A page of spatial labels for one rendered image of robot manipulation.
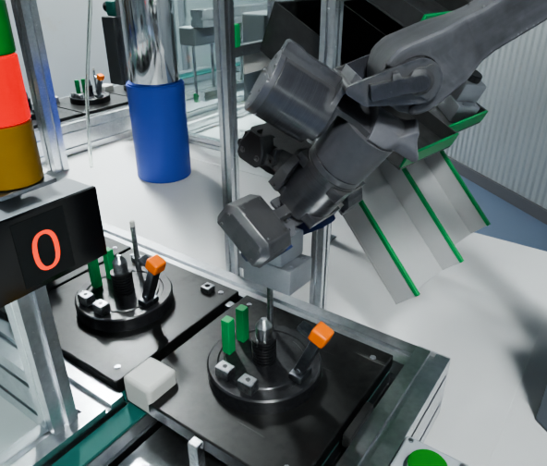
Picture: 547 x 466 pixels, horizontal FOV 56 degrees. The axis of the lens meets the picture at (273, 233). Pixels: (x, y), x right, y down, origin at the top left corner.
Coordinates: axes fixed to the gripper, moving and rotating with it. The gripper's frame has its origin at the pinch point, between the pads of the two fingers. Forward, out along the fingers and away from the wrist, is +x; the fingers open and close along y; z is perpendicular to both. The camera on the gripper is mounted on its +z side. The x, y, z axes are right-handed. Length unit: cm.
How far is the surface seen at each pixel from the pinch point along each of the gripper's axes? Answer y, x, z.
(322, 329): 0.7, 2.7, -11.3
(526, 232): -271, 88, -56
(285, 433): 6.6, 11.2, -17.3
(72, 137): -54, 89, 81
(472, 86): -41.0, -13.0, 1.3
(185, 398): 9.3, 18.8, -7.5
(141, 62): -51, 43, 66
